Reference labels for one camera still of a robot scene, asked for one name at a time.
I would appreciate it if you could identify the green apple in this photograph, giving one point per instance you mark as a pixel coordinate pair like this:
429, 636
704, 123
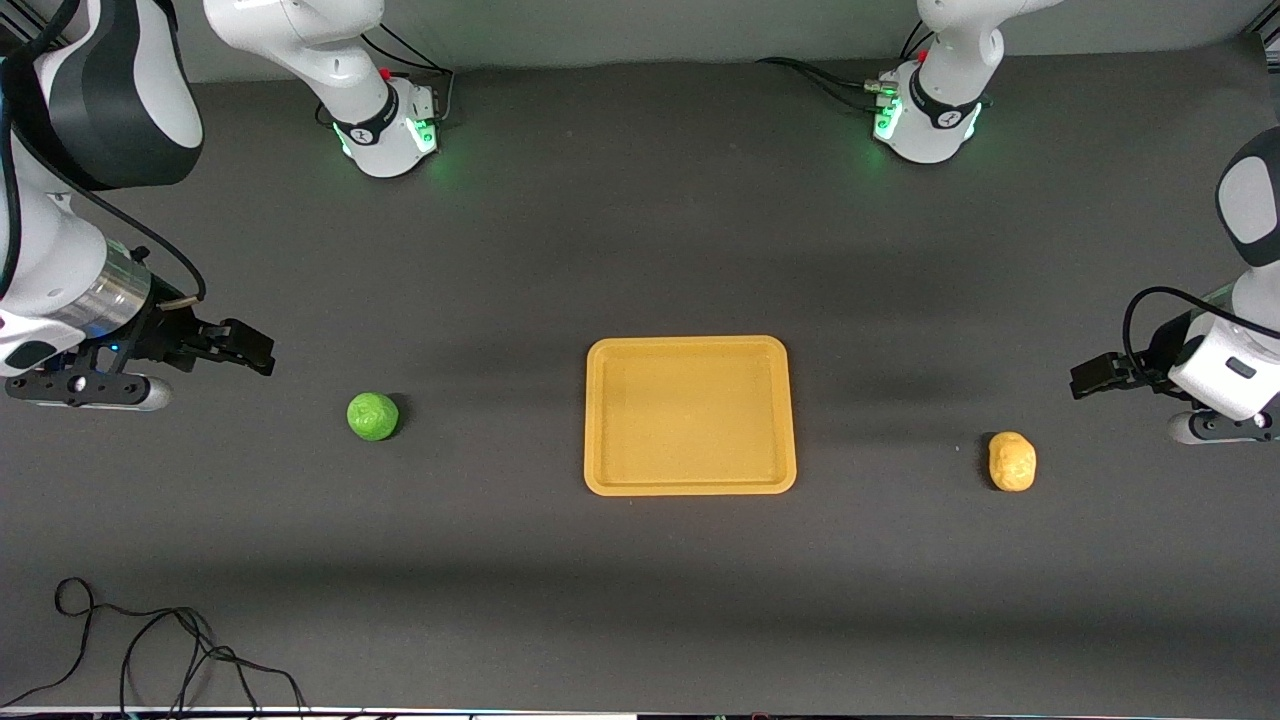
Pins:
372, 416

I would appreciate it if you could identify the yellow plastic tray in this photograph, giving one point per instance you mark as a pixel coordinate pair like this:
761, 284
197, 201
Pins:
690, 416

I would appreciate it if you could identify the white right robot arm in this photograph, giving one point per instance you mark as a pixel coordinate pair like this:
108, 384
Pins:
60, 250

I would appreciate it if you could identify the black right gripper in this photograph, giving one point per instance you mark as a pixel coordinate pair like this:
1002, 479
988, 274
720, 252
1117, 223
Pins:
165, 338

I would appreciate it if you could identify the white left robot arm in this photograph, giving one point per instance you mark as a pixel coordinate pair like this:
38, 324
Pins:
1220, 370

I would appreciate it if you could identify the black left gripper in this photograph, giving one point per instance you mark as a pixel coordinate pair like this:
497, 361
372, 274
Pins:
1150, 365

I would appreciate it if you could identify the yellow potato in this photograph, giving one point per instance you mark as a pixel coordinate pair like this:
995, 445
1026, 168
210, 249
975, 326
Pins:
1012, 462

